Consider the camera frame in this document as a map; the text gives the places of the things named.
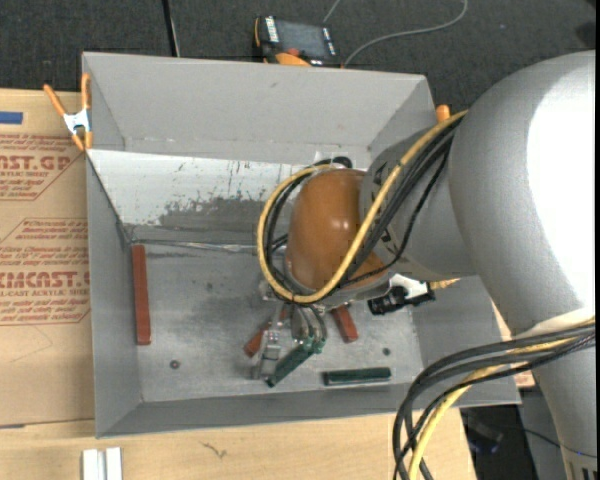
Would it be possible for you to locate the black cylinder on white bracket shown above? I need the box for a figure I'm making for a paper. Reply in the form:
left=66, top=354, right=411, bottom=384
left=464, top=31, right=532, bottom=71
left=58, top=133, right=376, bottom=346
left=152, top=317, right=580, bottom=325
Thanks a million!
left=367, top=273, right=437, bottom=317

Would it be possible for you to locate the brown cardboard board, red print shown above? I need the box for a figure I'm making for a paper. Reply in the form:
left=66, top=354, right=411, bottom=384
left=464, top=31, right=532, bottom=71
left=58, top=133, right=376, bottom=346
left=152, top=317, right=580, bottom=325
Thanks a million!
left=0, top=86, right=97, bottom=429

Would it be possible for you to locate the grey metal bin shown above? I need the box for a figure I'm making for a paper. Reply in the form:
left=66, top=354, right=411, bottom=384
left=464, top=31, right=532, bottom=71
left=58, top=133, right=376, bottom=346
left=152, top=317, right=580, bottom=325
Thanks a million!
left=81, top=51, right=523, bottom=439

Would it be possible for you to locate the dark green flat block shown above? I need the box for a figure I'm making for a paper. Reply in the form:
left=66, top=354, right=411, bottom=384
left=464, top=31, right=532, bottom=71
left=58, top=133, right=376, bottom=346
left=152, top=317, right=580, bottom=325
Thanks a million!
left=265, top=343, right=312, bottom=389
left=322, top=366, right=393, bottom=387

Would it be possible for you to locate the red-brown flat block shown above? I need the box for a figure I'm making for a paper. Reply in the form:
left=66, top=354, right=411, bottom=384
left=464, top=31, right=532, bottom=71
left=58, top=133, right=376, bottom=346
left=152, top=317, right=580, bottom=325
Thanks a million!
left=243, top=308, right=288, bottom=358
left=329, top=305, right=360, bottom=344
left=131, top=244, right=153, bottom=346

